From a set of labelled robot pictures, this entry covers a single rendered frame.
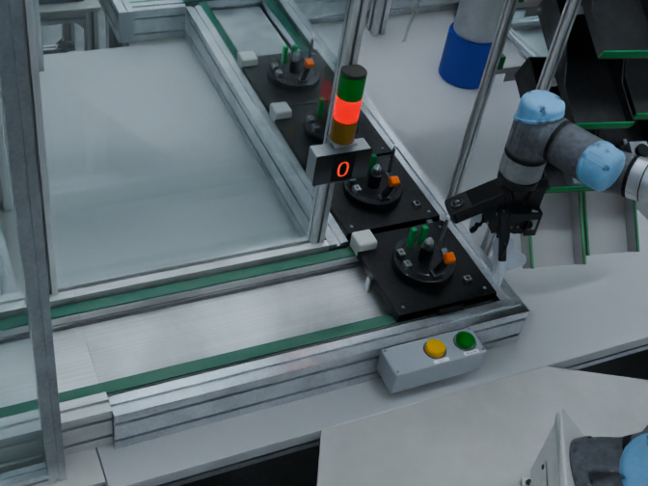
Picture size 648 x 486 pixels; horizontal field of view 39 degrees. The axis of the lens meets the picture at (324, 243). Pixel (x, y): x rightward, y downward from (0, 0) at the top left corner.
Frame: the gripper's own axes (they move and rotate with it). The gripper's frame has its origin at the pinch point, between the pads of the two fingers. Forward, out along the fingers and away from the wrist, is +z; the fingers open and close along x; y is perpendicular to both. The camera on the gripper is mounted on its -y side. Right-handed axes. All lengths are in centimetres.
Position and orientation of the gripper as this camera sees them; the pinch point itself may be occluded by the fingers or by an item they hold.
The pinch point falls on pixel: (480, 259)
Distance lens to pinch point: 174.2
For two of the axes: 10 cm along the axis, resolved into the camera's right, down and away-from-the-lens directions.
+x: -2.0, -6.6, 7.2
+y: 9.7, -0.4, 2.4
